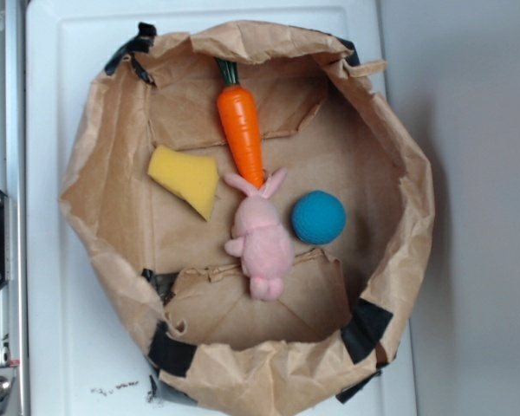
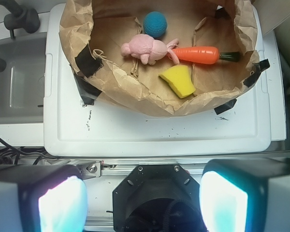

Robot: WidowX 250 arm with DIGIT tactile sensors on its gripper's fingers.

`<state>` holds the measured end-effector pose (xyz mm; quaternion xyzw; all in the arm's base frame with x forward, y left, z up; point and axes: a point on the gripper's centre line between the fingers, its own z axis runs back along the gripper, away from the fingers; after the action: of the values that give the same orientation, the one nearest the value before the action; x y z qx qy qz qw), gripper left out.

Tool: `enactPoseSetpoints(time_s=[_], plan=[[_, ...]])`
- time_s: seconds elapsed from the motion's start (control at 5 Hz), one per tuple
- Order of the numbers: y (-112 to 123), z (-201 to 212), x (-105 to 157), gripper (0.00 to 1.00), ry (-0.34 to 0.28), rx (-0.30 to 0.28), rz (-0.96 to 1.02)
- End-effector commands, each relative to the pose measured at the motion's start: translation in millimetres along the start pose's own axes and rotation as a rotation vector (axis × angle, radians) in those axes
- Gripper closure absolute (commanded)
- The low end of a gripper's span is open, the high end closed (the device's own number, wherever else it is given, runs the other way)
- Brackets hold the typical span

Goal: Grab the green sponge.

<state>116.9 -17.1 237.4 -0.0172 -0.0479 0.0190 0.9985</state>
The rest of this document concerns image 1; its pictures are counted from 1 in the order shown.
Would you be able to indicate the brown paper bag bin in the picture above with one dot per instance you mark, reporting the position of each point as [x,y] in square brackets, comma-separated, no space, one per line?
[183,300]

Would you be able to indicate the blue knitted ball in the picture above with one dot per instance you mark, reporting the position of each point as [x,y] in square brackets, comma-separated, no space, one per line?
[318,218]

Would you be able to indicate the yellow sponge piece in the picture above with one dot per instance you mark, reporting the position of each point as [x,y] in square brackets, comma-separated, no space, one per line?
[192,178]

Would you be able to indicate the orange toy carrot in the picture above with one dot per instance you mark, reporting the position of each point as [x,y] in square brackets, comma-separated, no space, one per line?
[238,114]

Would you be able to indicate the pink plush bunny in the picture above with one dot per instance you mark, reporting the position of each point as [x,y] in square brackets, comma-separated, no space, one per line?
[258,237]

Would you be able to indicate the white plastic tray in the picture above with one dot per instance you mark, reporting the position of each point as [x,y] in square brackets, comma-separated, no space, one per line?
[81,360]

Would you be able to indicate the aluminium frame rail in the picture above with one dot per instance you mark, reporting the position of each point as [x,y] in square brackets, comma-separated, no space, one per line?
[14,350]

